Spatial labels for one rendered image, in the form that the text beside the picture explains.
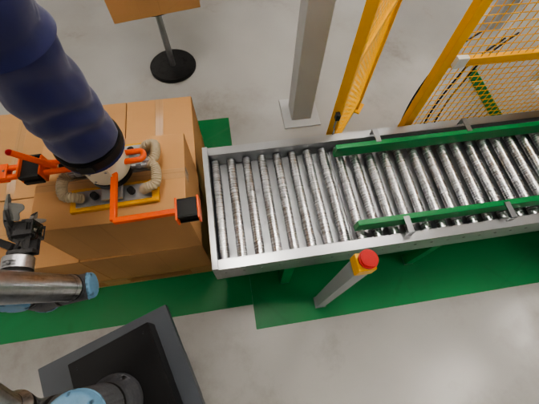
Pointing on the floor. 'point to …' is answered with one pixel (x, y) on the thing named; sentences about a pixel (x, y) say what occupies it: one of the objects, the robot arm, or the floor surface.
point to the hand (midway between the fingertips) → (21, 203)
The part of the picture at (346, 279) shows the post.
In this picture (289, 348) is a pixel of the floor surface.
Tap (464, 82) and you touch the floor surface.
